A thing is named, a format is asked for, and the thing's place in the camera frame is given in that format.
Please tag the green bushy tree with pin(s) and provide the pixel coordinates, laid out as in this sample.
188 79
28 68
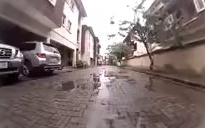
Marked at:
119 50

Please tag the white building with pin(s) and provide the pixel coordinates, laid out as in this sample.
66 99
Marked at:
68 33

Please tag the grey brick paved road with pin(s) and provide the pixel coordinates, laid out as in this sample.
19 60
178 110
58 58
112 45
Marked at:
123 106

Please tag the thin tree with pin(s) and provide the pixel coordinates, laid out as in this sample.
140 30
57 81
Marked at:
150 57

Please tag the silver suv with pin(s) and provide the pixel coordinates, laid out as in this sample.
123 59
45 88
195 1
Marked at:
43 56

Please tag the grey building with overhang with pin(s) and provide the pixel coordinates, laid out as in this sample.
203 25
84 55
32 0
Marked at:
23 16

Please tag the brown building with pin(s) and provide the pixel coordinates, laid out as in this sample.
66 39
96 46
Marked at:
186 26

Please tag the silver car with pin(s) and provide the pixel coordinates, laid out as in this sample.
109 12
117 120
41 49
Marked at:
3 56

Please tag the beige boundary wall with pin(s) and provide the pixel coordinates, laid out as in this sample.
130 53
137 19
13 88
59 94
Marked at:
183 60

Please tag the concrete pavement beside wall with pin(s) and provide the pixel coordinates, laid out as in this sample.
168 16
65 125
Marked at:
190 81

